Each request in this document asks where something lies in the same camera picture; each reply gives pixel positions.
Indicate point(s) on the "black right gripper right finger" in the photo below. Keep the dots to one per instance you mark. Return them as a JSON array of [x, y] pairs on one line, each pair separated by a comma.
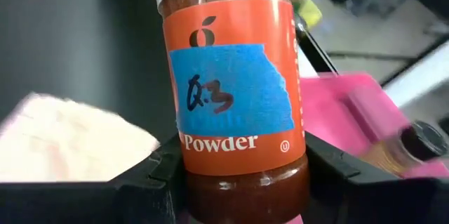
[[368, 203]]

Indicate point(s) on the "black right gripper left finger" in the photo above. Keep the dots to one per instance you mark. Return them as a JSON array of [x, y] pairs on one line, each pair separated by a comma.
[[87, 203]]

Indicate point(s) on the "yellow-brown spice jar black lid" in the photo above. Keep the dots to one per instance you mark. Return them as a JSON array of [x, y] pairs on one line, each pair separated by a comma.
[[421, 139]]

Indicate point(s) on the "orange label chili powder jar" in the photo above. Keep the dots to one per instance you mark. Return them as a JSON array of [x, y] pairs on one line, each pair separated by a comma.
[[238, 87]]

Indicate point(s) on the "folded peach towel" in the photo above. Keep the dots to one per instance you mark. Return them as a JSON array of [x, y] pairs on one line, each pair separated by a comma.
[[70, 139]]

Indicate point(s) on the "pink plastic bin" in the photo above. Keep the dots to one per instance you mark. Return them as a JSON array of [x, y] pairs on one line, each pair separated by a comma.
[[333, 118]]

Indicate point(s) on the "yellow plastic bin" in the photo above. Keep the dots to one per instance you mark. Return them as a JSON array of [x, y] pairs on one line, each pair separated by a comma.
[[310, 11]]

